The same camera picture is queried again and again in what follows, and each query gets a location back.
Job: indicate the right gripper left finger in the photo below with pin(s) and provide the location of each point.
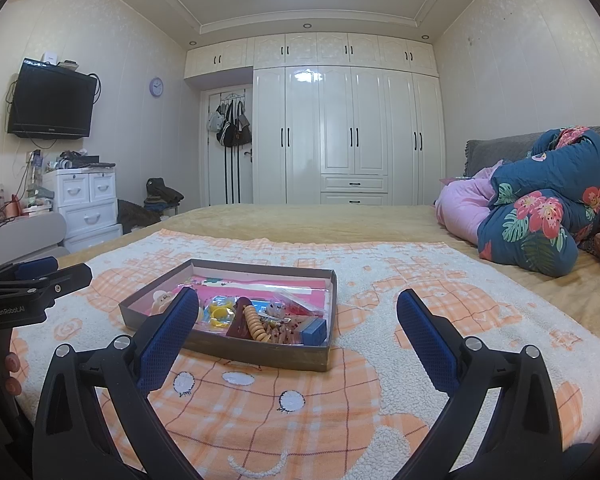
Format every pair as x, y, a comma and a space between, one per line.
71, 437

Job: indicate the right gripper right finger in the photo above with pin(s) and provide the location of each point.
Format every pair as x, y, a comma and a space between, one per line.
523, 439

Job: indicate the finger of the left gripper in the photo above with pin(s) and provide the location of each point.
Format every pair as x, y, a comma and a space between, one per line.
29, 270
50, 287

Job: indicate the pale pink hair clip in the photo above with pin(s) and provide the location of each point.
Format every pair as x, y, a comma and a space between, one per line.
161, 301

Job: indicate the yellow rings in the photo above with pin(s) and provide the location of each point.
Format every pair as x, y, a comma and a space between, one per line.
219, 309

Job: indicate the dark red hair claw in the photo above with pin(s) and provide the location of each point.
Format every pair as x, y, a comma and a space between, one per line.
238, 329

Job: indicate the beige wavy hair comb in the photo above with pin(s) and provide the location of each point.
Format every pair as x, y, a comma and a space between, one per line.
254, 324

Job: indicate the pink fuzzy hair clip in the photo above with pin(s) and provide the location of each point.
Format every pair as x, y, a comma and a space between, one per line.
273, 311

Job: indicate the blue packet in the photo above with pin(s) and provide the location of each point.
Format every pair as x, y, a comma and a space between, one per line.
313, 332

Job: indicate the person's left hand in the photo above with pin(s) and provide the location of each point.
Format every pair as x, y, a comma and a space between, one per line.
13, 366

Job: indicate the grey chair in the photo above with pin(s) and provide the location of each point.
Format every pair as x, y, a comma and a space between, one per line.
29, 238

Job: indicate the white drawer cabinet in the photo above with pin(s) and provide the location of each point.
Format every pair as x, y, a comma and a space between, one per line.
87, 199

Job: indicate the brown bag on floor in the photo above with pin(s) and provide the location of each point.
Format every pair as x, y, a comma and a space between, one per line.
132, 216

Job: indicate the dark clothes pile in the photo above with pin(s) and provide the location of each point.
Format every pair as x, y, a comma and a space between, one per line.
160, 198

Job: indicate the tan bed sheet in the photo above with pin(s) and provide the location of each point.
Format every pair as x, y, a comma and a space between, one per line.
576, 294

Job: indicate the orange white patterned blanket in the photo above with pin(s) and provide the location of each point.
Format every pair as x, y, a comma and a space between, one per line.
361, 418

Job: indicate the brown shallow cardboard box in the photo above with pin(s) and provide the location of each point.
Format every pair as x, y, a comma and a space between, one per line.
213, 342

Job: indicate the hanging bags on door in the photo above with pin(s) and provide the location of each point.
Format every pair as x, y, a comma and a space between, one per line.
230, 125

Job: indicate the blue floral quilt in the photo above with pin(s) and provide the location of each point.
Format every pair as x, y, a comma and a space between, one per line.
545, 204

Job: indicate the pink quilt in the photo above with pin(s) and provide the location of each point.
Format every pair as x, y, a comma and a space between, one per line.
463, 204

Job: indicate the pink book in box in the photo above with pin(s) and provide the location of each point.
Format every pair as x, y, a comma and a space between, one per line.
218, 296

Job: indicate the grey headboard cushion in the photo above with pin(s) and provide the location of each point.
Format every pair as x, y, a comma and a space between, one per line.
483, 153

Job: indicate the white wardrobe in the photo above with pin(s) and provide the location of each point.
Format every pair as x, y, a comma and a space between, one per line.
336, 118

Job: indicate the black wall television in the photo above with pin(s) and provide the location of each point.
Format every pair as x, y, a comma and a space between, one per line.
51, 103

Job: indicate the purple wall clock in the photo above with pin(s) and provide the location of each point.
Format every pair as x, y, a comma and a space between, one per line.
156, 87

